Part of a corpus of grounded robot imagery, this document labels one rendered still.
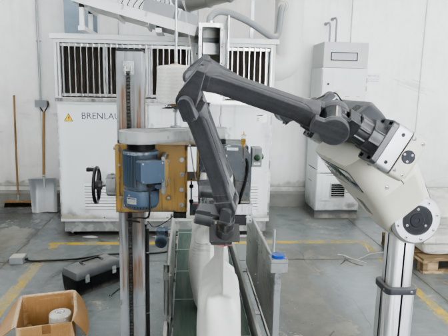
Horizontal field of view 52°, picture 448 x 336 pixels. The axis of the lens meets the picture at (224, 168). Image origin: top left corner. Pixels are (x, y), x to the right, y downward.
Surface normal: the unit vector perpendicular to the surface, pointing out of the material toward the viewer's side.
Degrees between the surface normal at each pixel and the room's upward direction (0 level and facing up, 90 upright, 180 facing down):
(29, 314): 90
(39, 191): 76
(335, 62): 90
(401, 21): 90
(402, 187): 115
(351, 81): 90
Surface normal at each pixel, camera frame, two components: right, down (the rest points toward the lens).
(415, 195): 0.41, 0.56
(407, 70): 0.07, 0.18
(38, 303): 0.32, 0.18
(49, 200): 0.08, -0.07
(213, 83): 0.03, 0.61
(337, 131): -0.20, 0.59
